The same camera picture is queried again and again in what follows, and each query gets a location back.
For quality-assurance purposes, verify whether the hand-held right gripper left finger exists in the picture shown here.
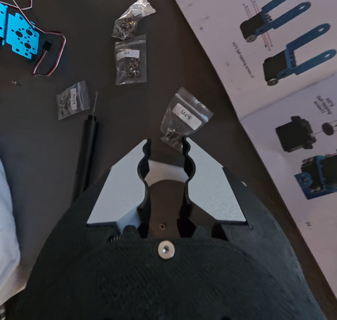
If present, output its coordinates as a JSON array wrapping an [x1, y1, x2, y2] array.
[[86, 138, 152, 236]]

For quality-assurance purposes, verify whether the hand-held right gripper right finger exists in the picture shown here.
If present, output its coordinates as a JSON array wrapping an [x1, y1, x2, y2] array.
[[182, 136, 250, 229]]

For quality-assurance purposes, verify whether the blue servo bracket assembly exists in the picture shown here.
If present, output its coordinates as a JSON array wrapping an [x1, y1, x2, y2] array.
[[0, 2, 40, 65]]

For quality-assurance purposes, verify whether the white foam sheet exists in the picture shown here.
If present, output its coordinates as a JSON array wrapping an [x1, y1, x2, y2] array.
[[143, 159, 190, 186]]

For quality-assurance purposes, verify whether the black screwdriver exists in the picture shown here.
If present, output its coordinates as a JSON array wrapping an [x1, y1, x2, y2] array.
[[72, 91, 100, 202]]

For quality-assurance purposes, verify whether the small clear bag of screws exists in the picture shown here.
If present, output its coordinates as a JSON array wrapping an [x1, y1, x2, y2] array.
[[57, 81, 90, 121]]

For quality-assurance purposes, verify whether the person's white t-shirt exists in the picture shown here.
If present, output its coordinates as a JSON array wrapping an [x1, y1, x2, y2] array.
[[0, 157, 22, 308]]

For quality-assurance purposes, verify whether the clear labelled bag of nuts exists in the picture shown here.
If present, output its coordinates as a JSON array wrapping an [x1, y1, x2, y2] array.
[[114, 34, 147, 85]]

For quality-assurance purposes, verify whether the assembly instruction booklet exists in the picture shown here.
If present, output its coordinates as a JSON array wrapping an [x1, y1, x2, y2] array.
[[166, 0, 337, 306]]

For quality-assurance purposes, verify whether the crumpled clear bag of nuts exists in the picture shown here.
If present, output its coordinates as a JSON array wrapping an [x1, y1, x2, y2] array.
[[111, 0, 156, 40]]

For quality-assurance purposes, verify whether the servo cable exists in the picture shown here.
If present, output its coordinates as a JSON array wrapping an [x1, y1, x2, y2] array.
[[0, 0, 67, 77]]

